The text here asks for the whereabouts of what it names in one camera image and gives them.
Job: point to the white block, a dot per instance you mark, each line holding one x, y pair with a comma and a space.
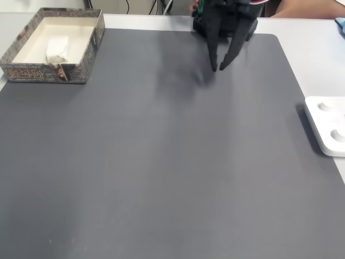
58, 46

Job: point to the patterned cardboard box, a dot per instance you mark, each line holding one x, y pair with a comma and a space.
89, 54

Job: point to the green clamp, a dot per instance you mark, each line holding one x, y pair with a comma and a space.
200, 6

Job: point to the person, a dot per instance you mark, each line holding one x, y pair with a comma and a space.
302, 9

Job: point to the blue object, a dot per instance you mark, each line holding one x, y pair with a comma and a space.
341, 25

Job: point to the white tray with round recesses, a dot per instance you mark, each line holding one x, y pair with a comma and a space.
327, 126

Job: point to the black furniture leg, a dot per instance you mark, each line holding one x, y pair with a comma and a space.
89, 3

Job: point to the dark grey table mat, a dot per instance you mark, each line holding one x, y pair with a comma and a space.
161, 189

